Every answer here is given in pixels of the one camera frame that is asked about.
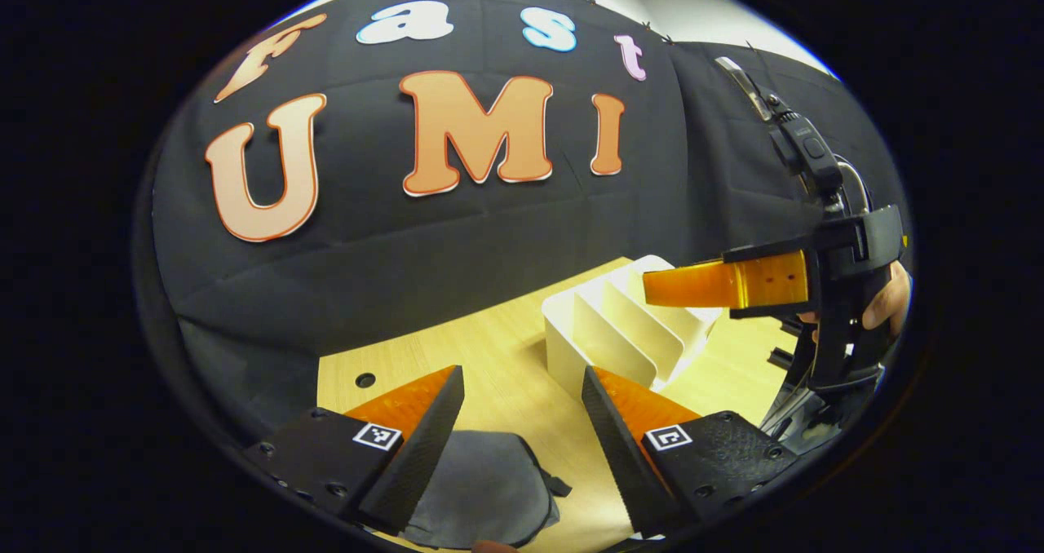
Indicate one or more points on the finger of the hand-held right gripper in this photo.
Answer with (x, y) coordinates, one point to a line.
(734, 284)

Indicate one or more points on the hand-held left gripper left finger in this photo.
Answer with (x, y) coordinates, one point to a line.
(428, 447)

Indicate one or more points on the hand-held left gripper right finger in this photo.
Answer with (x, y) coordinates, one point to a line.
(624, 455)

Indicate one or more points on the white bookshelf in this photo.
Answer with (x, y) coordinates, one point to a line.
(603, 333)

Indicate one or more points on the grey schoolbag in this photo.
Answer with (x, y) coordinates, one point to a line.
(481, 488)

